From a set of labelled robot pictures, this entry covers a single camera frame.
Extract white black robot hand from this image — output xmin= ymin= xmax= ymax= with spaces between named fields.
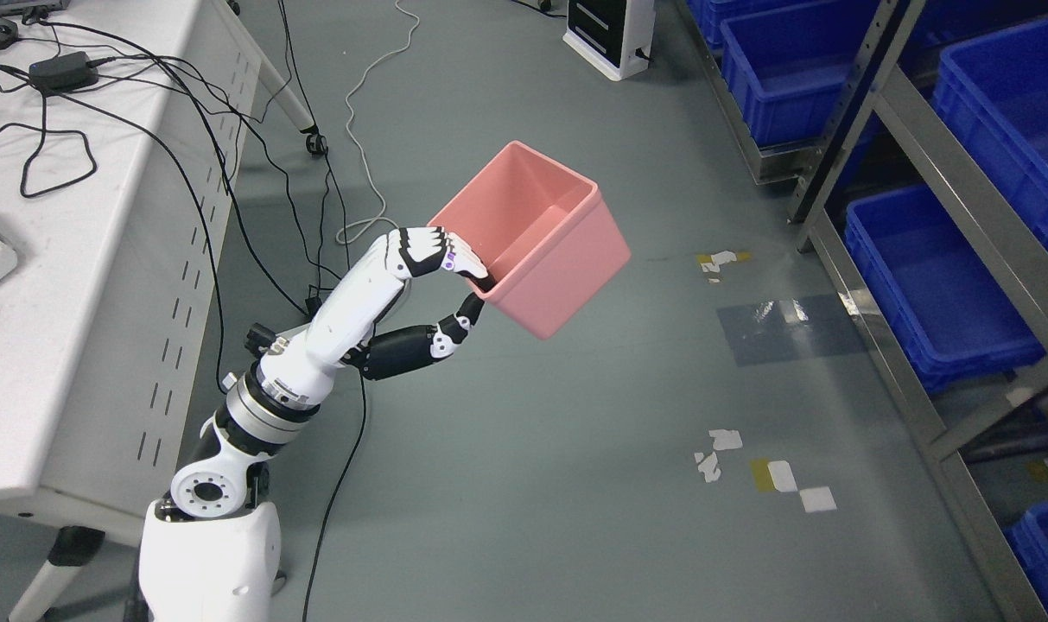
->
xmin=256 ymin=227 xmax=492 ymax=409

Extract pink plastic storage box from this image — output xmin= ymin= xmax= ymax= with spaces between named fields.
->
xmin=429 ymin=141 xmax=632 ymax=340

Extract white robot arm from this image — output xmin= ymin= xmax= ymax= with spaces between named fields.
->
xmin=139 ymin=346 xmax=335 ymax=621

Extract white black device box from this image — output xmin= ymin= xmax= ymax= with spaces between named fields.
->
xmin=562 ymin=1 xmax=657 ymax=81

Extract steel storage rack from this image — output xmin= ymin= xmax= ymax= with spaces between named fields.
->
xmin=678 ymin=1 xmax=1048 ymax=621

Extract white desk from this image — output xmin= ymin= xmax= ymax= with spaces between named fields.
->
xmin=0 ymin=1 xmax=279 ymax=621

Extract black power adapter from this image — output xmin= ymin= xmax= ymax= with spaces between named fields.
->
xmin=29 ymin=52 xmax=99 ymax=93

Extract blue floor bin far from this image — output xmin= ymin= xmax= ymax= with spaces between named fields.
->
xmin=721 ymin=1 xmax=878 ymax=149

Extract blue rack bin middle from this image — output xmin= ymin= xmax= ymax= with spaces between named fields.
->
xmin=844 ymin=185 xmax=1045 ymax=394

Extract blue rack bin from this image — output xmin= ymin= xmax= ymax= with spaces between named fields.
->
xmin=931 ymin=17 xmax=1048 ymax=252
xmin=844 ymin=185 xmax=1045 ymax=394

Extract blue rack bin upper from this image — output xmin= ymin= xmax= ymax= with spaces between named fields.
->
xmin=931 ymin=17 xmax=1048 ymax=252

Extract white cable on floor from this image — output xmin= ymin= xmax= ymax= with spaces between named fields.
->
xmin=334 ymin=0 xmax=422 ymax=246

